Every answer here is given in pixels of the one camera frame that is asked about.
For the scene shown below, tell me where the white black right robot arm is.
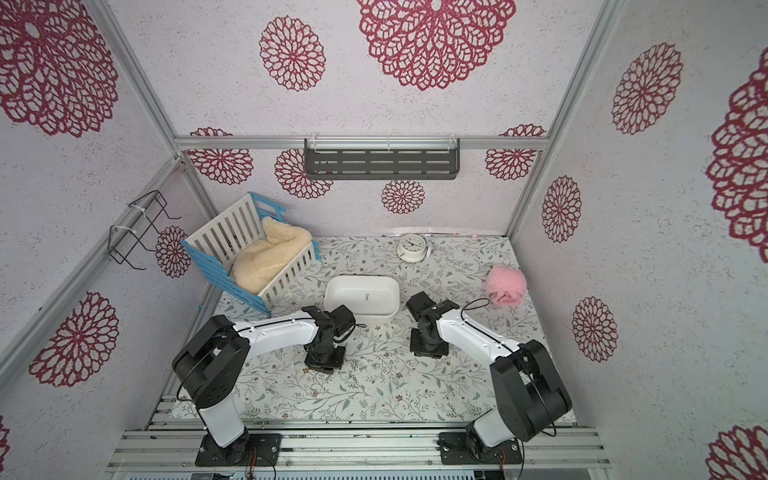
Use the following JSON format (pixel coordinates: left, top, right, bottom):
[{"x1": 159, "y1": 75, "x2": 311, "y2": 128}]
[{"x1": 406, "y1": 292, "x2": 572, "y2": 457}]

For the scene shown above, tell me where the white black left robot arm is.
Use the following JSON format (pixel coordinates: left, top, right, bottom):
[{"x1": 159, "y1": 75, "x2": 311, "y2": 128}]
[{"x1": 172, "y1": 305, "x2": 357, "y2": 449}]

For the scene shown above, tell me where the white storage box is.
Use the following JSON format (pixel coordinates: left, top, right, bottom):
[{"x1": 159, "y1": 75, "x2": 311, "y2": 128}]
[{"x1": 324, "y1": 275, "x2": 400, "y2": 326}]

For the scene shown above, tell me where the white alarm clock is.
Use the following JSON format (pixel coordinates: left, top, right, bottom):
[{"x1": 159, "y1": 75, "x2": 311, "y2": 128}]
[{"x1": 396, "y1": 234, "x2": 431, "y2": 264}]

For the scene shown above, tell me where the pink plush toy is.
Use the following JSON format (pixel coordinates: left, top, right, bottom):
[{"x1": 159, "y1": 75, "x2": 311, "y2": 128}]
[{"x1": 483, "y1": 265, "x2": 527, "y2": 307}]

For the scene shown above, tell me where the cream plush cloth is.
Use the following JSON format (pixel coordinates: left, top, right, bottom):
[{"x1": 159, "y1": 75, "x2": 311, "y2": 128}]
[{"x1": 231, "y1": 217, "x2": 312, "y2": 295}]

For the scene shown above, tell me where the blue white slatted crate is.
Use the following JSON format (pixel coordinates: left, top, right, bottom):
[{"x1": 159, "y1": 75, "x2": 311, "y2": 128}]
[{"x1": 181, "y1": 192, "x2": 320, "y2": 314}]

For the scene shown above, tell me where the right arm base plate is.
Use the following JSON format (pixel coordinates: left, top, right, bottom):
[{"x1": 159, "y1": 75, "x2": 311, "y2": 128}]
[{"x1": 437, "y1": 431, "x2": 523, "y2": 466}]

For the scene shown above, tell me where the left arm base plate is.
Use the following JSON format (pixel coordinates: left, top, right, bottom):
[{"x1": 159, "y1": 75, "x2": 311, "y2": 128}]
[{"x1": 194, "y1": 432, "x2": 283, "y2": 467}]

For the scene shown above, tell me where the aluminium front rail frame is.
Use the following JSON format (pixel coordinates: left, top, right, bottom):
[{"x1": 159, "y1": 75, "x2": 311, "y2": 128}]
[{"x1": 104, "y1": 395, "x2": 618, "y2": 479}]

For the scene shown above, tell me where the grey wall shelf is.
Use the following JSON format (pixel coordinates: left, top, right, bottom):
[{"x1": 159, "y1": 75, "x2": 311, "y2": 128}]
[{"x1": 304, "y1": 138, "x2": 460, "y2": 181}]

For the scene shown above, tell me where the black wire wall rack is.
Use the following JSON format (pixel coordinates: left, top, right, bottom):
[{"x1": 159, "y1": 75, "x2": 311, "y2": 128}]
[{"x1": 106, "y1": 189, "x2": 180, "y2": 271}]

